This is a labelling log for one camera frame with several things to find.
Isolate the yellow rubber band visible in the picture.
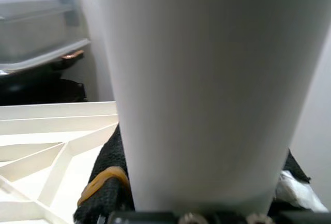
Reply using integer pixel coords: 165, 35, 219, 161
77, 166, 130, 206

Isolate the white plastic table top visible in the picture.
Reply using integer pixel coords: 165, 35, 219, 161
0, 101, 119, 224

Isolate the clear plastic storage container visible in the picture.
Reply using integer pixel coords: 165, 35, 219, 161
0, 0, 91, 72

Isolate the white plastic table leg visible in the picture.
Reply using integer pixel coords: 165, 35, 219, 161
94, 0, 331, 216

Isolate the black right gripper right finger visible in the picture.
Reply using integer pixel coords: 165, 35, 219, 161
266, 148, 311, 214

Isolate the copper coloured handle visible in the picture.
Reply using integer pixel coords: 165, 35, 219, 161
61, 50, 85, 61

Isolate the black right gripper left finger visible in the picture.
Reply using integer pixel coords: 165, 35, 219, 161
73, 123, 136, 224

